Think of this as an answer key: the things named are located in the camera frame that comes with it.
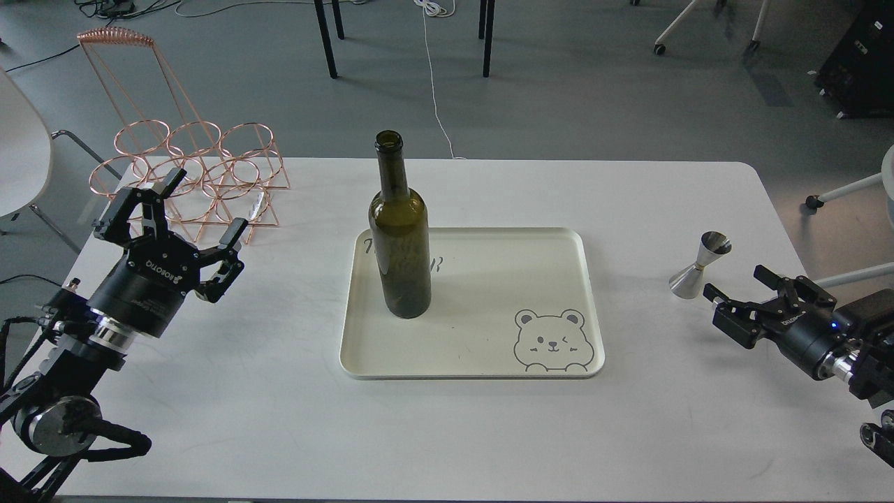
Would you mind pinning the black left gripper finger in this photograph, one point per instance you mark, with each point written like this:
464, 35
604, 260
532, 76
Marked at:
113, 226
225, 254

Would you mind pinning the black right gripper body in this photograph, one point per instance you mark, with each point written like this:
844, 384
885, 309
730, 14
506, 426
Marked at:
811, 338

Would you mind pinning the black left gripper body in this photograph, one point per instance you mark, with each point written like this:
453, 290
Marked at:
147, 287

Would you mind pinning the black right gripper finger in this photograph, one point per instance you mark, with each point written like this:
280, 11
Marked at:
741, 321
794, 295

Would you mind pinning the steel double jigger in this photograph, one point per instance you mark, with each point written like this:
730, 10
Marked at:
687, 283

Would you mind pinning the dark green wine bottle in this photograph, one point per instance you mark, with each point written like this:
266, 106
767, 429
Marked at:
398, 220

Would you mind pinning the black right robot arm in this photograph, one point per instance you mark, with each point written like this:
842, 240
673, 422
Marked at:
869, 322

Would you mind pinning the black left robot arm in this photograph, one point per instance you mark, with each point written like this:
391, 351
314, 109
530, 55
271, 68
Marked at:
53, 410

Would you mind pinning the white chair left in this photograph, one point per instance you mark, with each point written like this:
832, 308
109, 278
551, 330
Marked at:
27, 156

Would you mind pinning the white chair base right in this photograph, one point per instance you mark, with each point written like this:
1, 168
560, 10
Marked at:
849, 239

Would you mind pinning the black equipment case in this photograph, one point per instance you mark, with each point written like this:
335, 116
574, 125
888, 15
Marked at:
858, 74

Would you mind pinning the cream bear serving tray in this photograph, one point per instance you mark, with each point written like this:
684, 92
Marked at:
508, 302

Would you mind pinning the copper wire wine rack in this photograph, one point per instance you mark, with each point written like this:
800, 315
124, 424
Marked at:
231, 172

